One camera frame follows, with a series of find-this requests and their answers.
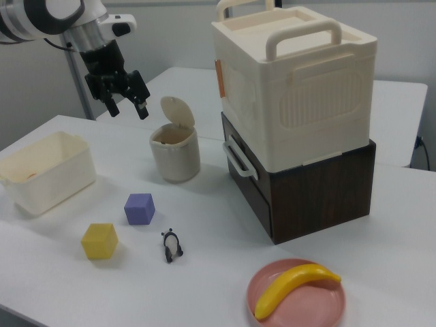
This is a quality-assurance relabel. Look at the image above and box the dark brown wooden drawer cabinet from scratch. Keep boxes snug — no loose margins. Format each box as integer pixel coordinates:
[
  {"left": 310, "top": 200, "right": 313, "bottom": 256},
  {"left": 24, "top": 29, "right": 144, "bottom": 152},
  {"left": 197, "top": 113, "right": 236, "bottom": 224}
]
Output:
[{"left": 220, "top": 112, "right": 377, "bottom": 246}]

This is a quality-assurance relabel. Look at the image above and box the grey metal post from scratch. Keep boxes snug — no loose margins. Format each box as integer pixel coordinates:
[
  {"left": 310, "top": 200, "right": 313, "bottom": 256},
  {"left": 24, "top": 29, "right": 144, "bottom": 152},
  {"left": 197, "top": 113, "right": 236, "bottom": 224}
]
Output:
[{"left": 64, "top": 47, "right": 96, "bottom": 121}]

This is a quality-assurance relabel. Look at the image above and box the black power cable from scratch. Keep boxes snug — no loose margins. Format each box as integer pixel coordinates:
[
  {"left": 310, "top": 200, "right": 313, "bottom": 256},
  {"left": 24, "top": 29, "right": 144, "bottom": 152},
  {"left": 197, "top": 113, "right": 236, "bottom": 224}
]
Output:
[{"left": 415, "top": 135, "right": 431, "bottom": 171}]

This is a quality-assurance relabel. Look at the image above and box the white drawer handle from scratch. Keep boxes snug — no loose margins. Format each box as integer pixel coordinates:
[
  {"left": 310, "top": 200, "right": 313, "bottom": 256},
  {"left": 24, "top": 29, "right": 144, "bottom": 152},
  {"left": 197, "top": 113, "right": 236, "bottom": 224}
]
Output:
[{"left": 221, "top": 133, "right": 260, "bottom": 180}]

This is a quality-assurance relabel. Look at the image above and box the panda toy figure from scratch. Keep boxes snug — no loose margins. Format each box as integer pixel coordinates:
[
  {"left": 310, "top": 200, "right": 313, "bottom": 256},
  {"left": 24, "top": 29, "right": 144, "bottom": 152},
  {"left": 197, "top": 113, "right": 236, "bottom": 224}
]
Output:
[{"left": 161, "top": 228, "right": 185, "bottom": 264}]

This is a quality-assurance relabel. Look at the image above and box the purple cube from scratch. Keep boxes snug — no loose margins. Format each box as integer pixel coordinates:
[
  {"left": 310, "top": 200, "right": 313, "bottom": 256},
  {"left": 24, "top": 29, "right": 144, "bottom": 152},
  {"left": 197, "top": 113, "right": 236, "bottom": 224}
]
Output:
[{"left": 123, "top": 193, "right": 157, "bottom": 226}]

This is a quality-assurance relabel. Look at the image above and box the pink plate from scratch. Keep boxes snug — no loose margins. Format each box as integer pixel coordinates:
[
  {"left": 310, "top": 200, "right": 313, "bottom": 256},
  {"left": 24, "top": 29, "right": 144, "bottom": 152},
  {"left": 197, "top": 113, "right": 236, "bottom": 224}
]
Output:
[{"left": 246, "top": 258, "right": 347, "bottom": 327}]

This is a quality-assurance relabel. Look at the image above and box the orange strip door handle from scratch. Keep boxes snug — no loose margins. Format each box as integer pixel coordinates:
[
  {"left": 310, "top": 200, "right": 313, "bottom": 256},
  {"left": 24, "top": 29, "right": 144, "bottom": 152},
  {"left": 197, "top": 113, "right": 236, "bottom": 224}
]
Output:
[{"left": 214, "top": 59, "right": 226, "bottom": 99}]

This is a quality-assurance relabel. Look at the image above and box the cream storage box with handles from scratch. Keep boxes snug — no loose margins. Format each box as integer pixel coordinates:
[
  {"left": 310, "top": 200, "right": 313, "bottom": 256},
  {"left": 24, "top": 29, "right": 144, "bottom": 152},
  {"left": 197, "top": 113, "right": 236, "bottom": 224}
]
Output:
[{"left": 211, "top": 0, "right": 378, "bottom": 173}]

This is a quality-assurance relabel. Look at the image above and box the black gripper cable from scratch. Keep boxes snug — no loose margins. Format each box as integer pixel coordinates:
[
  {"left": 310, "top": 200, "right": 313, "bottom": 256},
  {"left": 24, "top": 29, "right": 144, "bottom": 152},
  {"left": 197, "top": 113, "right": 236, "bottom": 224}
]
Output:
[{"left": 42, "top": 37, "right": 78, "bottom": 52}]

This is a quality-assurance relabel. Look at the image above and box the yellow cube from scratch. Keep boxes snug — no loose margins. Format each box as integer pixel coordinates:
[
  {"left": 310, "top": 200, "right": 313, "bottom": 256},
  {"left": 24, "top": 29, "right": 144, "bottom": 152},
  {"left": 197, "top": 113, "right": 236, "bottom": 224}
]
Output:
[{"left": 80, "top": 223, "right": 119, "bottom": 261}]

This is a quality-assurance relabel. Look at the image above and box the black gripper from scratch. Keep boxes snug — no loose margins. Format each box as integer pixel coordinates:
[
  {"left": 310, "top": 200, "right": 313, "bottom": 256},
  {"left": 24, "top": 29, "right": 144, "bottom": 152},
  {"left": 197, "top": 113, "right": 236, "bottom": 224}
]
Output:
[{"left": 80, "top": 39, "right": 151, "bottom": 120}]

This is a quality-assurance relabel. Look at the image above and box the beige flip-lid trash can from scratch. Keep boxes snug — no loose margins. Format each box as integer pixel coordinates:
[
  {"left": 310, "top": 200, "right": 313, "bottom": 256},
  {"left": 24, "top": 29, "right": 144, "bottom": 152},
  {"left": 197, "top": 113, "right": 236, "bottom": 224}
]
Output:
[{"left": 149, "top": 95, "right": 201, "bottom": 184}]

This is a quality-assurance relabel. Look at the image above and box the cream open plastic bin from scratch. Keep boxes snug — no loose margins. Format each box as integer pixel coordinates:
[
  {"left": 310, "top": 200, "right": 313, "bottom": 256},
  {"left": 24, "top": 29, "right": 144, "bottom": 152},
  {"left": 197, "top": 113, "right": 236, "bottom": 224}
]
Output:
[{"left": 0, "top": 131, "right": 98, "bottom": 219}]

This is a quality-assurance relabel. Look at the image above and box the yellow toy banana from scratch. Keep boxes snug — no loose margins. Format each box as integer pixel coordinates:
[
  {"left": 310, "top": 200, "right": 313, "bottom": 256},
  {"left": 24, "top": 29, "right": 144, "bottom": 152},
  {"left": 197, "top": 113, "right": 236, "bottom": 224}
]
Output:
[{"left": 254, "top": 263, "right": 342, "bottom": 321}]

